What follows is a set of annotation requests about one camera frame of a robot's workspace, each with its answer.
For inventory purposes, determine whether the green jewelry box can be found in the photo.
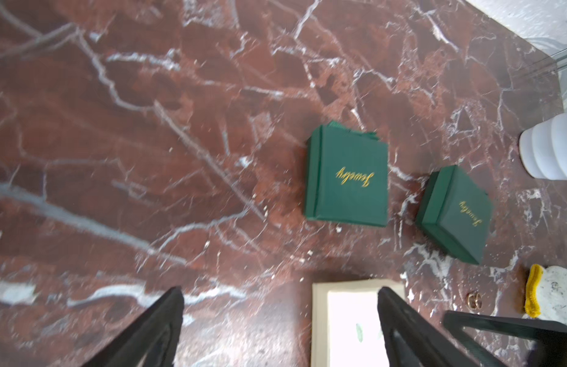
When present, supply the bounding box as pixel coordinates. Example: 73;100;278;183
303;121;389;227
416;165;494;265

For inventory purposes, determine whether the potted flower plant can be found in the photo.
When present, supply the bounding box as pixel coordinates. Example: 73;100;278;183
519;112;567;180

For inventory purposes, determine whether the white work glove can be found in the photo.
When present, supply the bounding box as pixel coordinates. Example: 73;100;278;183
524;264;567;325

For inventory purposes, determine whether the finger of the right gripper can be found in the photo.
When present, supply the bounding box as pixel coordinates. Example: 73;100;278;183
442;311;567;366

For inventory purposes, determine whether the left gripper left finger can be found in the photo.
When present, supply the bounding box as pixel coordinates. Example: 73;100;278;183
84;287;184;366

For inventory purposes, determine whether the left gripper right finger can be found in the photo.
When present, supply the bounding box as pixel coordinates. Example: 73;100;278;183
377;287;476;366

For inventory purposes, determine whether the green jewelry box right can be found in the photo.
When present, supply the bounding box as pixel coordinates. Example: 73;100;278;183
416;165;494;265

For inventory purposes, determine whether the cream lotus box lid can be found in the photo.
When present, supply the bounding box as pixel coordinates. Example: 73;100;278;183
311;279;405;366

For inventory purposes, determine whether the green jewelry box left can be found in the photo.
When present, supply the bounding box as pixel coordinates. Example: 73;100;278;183
303;121;389;227

